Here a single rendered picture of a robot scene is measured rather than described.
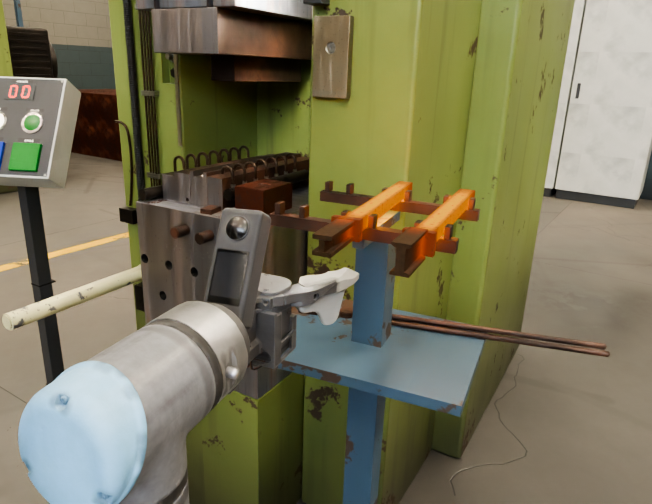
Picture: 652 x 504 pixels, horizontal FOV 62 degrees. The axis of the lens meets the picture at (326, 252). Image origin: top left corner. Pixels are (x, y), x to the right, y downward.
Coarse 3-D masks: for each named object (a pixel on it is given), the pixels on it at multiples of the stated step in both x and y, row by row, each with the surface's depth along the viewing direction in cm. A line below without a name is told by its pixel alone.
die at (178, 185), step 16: (240, 160) 155; (272, 160) 153; (288, 160) 157; (304, 160) 158; (176, 176) 135; (192, 176) 133; (208, 176) 130; (224, 176) 131; (240, 176) 134; (272, 176) 146; (176, 192) 137; (192, 192) 134; (208, 192) 131; (224, 208) 131
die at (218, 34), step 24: (168, 24) 124; (192, 24) 121; (216, 24) 118; (240, 24) 124; (264, 24) 131; (288, 24) 139; (168, 48) 126; (192, 48) 123; (216, 48) 119; (240, 48) 125; (264, 48) 133; (288, 48) 141
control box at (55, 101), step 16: (0, 80) 144; (16, 80) 144; (32, 80) 143; (48, 80) 143; (64, 80) 143; (0, 96) 143; (16, 96) 142; (32, 96) 142; (48, 96) 142; (64, 96) 142; (80, 96) 150; (0, 112) 142; (16, 112) 142; (32, 112) 141; (48, 112) 141; (64, 112) 143; (0, 128) 141; (16, 128) 141; (48, 128) 140; (64, 128) 143; (48, 144) 139; (64, 144) 144; (48, 160) 138; (64, 160) 144; (0, 176) 139; (16, 176) 138; (32, 176) 138; (48, 176) 138; (64, 176) 145
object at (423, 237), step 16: (464, 192) 103; (448, 208) 90; (464, 208) 97; (432, 224) 80; (400, 240) 68; (416, 240) 69; (432, 240) 74; (400, 256) 68; (416, 256) 73; (432, 256) 74; (400, 272) 68
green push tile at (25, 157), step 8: (16, 144) 139; (24, 144) 139; (32, 144) 139; (40, 144) 139; (16, 152) 139; (24, 152) 138; (32, 152) 138; (40, 152) 139; (16, 160) 138; (24, 160) 138; (32, 160) 138; (8, 168) 138; (16, 168) 138; (24, 168) 138; (32, 168) 137
